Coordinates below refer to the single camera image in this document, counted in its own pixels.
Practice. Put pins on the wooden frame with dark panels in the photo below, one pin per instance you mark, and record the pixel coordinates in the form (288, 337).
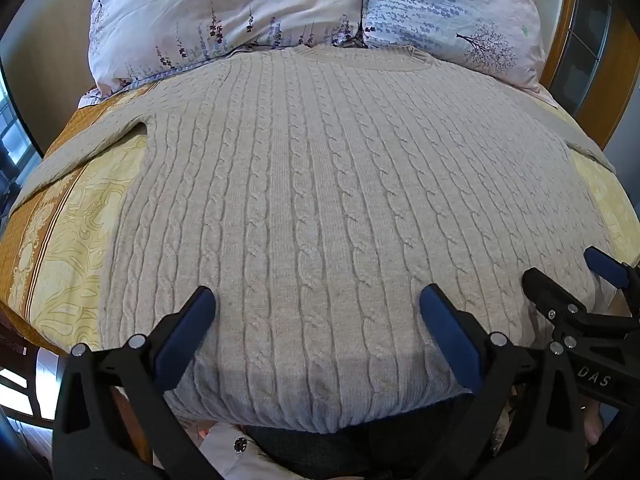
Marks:
(582, 50)

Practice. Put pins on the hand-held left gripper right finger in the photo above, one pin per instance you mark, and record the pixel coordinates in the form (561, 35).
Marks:
(450, 332)

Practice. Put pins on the bluish floral pillow pink edge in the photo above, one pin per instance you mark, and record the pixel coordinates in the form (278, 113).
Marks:
(450, 15)

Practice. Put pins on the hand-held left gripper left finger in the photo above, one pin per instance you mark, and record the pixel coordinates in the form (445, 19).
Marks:
(186, 332)

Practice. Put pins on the yellow patterned bed sheet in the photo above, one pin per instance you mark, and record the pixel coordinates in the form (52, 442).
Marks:
(65, 240)

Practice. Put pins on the white floral pillow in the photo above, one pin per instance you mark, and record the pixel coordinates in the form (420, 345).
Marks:
(220, 15)

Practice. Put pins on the person's white buttoned shirt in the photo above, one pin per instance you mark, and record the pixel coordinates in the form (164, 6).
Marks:
(225, 452)

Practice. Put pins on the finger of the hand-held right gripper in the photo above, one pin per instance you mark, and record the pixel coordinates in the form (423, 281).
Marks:
(607, 265)
(547, 290)

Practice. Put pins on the person's right hand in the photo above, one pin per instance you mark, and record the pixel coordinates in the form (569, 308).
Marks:
(594, 427)

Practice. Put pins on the person's dark pants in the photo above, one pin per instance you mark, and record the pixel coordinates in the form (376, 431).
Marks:
(325, 445)

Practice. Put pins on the window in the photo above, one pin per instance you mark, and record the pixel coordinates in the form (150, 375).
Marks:
(11, 125)

